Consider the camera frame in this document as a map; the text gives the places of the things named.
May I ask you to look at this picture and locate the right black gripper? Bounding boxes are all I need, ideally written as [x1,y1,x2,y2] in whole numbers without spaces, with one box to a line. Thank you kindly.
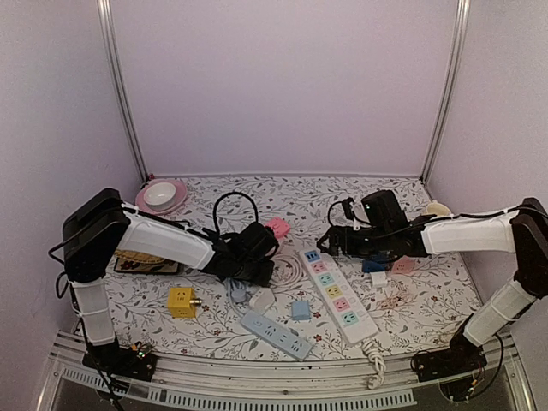
[317,225,392,259]

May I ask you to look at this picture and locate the pink case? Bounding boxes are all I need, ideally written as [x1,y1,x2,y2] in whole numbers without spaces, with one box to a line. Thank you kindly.
[265,217,290,240]

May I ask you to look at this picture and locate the white charger with cable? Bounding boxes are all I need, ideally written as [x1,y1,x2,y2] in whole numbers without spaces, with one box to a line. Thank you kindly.
[370,271,414,311]

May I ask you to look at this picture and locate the pink cube socket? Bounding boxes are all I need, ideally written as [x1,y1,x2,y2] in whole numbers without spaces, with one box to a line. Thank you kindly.
[390,257,415,275]

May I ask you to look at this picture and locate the yellow cube socket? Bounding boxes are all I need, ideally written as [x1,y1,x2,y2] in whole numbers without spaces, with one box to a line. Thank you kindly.
[167,287,202,319]

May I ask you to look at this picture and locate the light blue plug adapter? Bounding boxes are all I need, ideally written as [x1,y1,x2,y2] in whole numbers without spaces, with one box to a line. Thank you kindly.
[291,301,311,321]

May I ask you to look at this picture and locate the light blue power strip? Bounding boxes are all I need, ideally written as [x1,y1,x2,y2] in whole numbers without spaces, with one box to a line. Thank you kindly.
[241,310,313,360]

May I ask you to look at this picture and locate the white power strip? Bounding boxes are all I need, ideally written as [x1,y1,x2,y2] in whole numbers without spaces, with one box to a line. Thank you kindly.
[298,249,379,346]

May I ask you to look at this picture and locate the blue cube socket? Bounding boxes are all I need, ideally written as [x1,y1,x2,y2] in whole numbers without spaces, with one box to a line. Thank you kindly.
[361,258,390,273]

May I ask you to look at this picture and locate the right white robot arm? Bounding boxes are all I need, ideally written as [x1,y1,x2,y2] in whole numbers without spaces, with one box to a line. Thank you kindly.
[317,190,547,373]

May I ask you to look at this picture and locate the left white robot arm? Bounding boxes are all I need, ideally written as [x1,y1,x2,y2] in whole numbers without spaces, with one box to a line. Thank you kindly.
[51,188,279,372]

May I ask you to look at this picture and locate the pink plate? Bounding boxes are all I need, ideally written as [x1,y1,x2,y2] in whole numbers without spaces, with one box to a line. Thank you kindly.
[134,179,188,216]

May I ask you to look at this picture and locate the cream mug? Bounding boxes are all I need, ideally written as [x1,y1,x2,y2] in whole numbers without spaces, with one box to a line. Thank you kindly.
[423,200,452,217]

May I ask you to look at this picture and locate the white bowl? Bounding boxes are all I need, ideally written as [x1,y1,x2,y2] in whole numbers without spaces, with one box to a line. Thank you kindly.
[143,182,176,210]

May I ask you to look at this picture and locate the yellow woven basket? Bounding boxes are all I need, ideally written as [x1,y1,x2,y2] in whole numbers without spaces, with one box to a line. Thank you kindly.
[115,250,166,265]

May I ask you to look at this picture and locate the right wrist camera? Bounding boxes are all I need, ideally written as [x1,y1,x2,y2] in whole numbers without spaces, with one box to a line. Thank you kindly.
[342,197,360,230]

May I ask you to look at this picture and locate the white pink coiled cable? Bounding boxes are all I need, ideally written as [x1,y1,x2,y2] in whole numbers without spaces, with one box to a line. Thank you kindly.
[271,254,305,296]

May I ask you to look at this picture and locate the front aluminium rail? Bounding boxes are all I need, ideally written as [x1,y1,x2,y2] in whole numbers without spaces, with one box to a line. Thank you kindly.
[36,331,538,410]

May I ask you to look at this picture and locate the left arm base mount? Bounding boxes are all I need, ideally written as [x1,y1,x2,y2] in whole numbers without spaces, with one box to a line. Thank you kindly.
[80,320,158,382]

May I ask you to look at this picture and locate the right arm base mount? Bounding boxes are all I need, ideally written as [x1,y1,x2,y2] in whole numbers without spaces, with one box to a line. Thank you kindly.
[410,317,487,382]

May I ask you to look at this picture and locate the right aluminium frame post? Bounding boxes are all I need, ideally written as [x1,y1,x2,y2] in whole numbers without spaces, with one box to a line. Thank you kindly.
[420,0,471,185]

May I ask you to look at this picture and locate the aluminium frame post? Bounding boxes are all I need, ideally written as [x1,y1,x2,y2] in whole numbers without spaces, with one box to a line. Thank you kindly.
[420,0,471,185]
[97,0,149,183]

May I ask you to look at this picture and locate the left aluminium frame post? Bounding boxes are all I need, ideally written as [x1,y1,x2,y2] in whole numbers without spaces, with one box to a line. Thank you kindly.
[97,0,149,183]

